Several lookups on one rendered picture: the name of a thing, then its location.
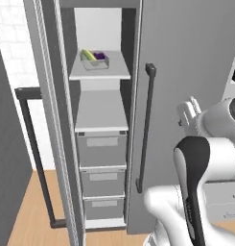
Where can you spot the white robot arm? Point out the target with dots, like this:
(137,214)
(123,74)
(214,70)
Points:
(218,160)

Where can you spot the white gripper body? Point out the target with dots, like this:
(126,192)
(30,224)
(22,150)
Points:
(187,112)

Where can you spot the large grey freezer drawer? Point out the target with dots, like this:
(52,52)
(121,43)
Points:
(101,153)

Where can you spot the white freezer rack with container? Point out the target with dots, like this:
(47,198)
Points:
(119,68)

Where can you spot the grey open freezer door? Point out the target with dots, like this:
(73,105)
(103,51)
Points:
(51,96)

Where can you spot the dark grey side panel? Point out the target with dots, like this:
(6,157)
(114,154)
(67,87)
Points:
(8,160)

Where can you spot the white empty freezer rack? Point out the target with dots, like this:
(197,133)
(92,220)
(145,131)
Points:
(101,112)

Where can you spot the purple eggplant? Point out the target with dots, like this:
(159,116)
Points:
(99,56)

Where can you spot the small grey freezer drawer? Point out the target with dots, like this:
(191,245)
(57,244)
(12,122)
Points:
(104,209)

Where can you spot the medium grey freezer drawer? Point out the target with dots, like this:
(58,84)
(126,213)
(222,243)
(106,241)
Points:
(103,184)

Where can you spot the white drawer cabinet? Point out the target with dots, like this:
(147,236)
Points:
(223,201)

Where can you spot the clear vegetable container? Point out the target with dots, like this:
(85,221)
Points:
(95,65)

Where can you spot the yellow green corn cob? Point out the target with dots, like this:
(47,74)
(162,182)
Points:
(88,54)

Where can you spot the grey freezer body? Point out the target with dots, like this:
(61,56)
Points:
(101,25)

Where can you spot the grey closed fridge door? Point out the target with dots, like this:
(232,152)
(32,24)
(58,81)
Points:
(186,48)

